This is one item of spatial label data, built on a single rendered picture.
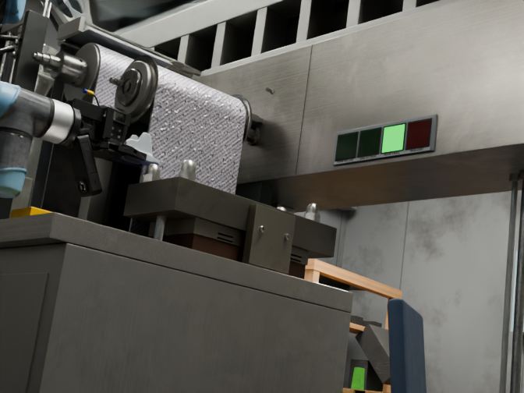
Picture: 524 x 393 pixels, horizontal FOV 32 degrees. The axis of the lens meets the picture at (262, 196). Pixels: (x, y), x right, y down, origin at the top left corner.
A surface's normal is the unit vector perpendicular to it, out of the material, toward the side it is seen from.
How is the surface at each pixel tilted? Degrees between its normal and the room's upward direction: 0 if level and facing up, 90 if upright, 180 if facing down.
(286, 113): 90
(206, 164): 90
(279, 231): 90
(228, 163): 90
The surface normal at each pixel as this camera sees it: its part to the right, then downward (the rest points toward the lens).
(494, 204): -0.65, -0.26
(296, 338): 0.66, -0.08
